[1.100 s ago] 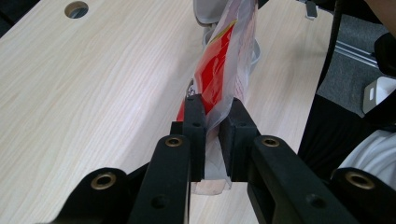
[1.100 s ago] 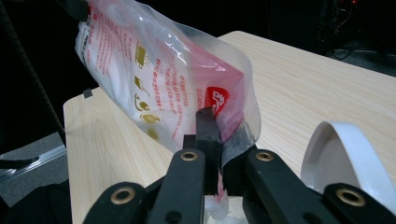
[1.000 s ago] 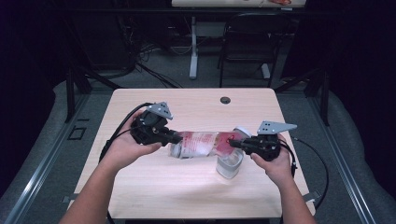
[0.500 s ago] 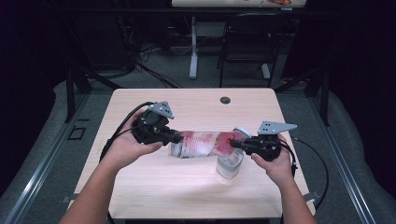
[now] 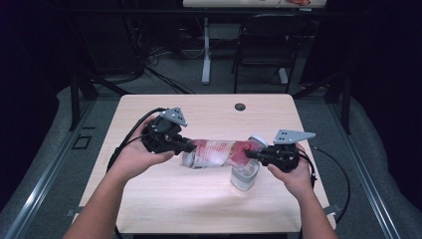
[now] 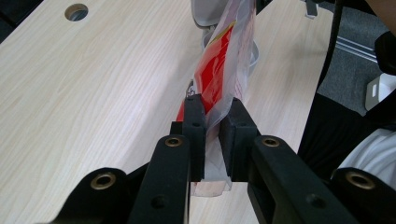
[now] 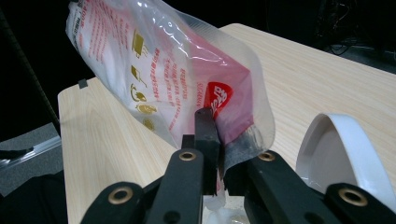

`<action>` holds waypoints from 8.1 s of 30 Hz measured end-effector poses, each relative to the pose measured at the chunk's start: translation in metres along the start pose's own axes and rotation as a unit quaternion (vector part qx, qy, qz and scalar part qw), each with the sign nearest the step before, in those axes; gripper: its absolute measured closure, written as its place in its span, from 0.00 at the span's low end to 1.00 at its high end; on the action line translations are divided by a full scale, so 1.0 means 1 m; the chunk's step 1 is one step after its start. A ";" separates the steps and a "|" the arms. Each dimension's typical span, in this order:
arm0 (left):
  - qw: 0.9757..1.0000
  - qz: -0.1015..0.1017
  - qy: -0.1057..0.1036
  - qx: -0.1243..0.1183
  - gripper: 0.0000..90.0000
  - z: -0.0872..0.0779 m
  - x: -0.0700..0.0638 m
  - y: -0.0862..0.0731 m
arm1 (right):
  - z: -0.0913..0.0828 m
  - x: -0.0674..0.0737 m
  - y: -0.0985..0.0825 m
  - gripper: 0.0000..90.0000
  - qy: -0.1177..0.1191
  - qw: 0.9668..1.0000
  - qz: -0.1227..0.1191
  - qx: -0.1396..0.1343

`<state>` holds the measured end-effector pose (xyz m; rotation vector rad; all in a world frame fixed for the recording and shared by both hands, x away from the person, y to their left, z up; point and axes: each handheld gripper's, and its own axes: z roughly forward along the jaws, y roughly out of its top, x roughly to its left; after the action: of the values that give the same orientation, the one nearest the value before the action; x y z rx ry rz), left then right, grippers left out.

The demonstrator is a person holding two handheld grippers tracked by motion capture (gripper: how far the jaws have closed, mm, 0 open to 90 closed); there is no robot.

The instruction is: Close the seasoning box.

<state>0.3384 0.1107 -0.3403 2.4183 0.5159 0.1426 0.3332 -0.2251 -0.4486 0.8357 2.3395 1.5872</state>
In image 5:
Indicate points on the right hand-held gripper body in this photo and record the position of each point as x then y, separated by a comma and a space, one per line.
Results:
283, 157

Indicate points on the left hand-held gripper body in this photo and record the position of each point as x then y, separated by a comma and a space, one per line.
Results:
161, 137

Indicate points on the white flip-lid container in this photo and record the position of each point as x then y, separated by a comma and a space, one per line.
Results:
244, 177

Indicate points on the red and white spout pouch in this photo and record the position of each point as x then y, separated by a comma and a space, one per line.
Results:
215, 154

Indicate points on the person's right hand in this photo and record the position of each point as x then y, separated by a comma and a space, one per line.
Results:
298, 182

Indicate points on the person's left hand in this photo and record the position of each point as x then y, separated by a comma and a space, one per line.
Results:
136, 159

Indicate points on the black round table grommet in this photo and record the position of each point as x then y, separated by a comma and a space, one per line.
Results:
240, 107

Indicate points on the grey tape strip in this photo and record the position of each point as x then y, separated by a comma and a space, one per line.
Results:
333, 209
73, 211

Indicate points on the black metal stand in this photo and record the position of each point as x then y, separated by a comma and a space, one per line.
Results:
346, 106
75, 99

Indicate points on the white-legged desk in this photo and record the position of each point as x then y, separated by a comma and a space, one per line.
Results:
206, 49

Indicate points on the black folding chair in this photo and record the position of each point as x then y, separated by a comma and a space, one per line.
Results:
268, 43

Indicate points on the orange item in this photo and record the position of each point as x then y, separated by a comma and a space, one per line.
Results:
298, 2

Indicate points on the black floor socket frame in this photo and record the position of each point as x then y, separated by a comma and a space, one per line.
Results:
74, 146

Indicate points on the aluminium floor rail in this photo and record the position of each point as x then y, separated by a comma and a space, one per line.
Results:
368, 179
43, 179

